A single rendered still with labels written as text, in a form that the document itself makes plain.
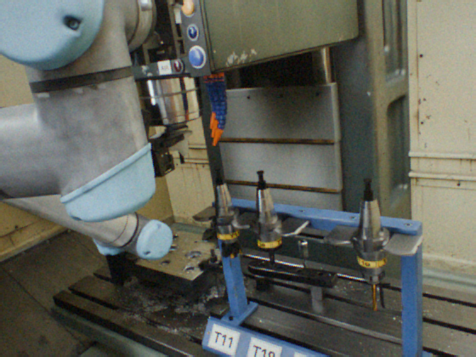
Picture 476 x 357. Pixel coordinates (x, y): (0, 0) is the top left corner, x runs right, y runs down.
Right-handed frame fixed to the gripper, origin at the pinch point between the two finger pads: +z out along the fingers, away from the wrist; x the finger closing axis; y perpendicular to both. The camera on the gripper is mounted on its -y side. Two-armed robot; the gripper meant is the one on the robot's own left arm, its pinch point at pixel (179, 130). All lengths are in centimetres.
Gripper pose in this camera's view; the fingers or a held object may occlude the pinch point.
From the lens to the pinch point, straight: 113.9
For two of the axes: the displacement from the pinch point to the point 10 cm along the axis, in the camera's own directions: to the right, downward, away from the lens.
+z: 5.1, -4.0, 7.6
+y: 1.8, 9.1, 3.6
